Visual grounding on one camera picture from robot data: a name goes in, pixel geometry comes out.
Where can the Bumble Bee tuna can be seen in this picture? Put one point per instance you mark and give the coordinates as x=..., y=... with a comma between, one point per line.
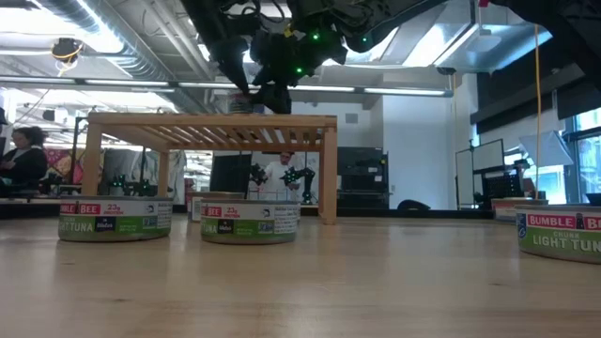
x=249, y=227
x=115, y=225
x=559, y=239

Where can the long ceiling light strip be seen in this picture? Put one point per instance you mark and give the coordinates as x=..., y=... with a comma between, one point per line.
x=220, y=85

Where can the wooden slatted shelf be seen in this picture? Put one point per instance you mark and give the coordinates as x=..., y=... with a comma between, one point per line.
x=211, y=120

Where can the black background robot arm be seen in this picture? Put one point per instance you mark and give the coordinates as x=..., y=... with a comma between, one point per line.
x=258, y=173
x=300, y=180
x=131, y=185

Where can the pink patterned cloth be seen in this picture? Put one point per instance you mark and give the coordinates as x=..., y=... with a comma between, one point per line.
x=63, y=164

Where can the black and yellow ceiling reel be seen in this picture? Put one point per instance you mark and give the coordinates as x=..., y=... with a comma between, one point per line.
x=66, y=49

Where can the silver corrugated ceiling duct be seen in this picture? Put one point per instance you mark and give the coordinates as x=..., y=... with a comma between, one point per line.
x=117, y=42

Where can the black aluminium table frame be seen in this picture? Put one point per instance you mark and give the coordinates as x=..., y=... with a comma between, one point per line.
x=446, y=214

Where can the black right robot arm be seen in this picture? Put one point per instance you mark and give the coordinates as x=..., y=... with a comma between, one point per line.
x=563, y=28

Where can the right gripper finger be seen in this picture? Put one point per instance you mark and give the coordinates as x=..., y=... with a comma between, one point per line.
x=235, y=66
x=274, y=96

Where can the Wild Planet salmon can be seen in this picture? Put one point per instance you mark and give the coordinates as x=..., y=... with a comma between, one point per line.
x=240, y=104
x=504, y=211
x=193, y=209

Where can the silver rectangular ceiling duct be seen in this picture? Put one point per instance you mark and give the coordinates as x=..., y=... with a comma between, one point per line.
x=469, y=47

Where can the yellow tape tag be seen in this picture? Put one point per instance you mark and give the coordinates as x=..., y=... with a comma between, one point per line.
x=288, y=32

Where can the person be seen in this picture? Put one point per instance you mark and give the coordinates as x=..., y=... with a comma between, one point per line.
x=281, y=176
x=23, y=164

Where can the black standing panel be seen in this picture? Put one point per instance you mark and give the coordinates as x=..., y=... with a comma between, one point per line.
x=230, y=173

